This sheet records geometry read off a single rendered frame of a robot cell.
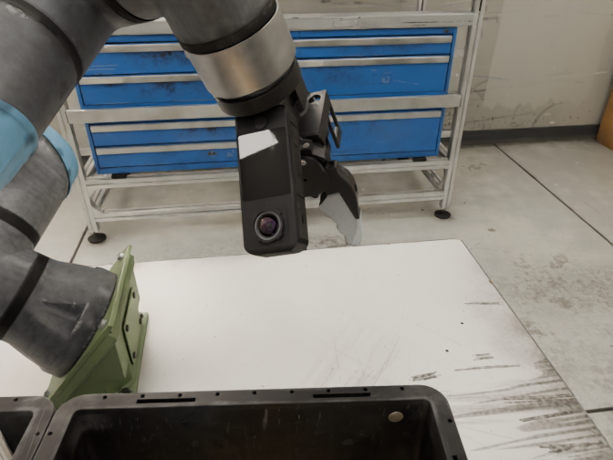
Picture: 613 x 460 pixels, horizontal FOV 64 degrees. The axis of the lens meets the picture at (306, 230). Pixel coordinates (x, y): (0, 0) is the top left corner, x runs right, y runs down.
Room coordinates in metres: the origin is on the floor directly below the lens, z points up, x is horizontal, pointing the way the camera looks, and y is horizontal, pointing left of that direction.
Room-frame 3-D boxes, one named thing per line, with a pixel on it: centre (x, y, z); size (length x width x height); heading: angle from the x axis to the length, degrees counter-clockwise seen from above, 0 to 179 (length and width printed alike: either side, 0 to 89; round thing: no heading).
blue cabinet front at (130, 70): (1.95, 0.54, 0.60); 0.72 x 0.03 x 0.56; 97
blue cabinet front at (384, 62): (2.05, -0.25, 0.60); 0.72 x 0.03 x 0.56; 97
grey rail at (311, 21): (2.03, 0.15, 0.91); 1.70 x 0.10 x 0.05; 97
